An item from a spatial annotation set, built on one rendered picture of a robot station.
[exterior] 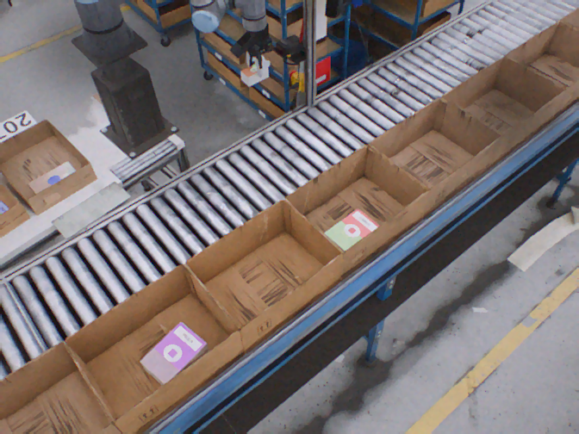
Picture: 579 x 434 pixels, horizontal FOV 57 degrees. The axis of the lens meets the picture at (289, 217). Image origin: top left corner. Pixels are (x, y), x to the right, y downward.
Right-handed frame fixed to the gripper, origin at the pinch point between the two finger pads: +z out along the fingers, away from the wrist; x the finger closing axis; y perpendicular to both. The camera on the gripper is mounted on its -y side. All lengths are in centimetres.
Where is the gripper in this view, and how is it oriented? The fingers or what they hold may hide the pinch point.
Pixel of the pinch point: (254, 71)
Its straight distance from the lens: 225.5
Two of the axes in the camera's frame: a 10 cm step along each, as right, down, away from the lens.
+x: -6.2, -6.1, 5.0
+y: 7.9, -5.0, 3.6
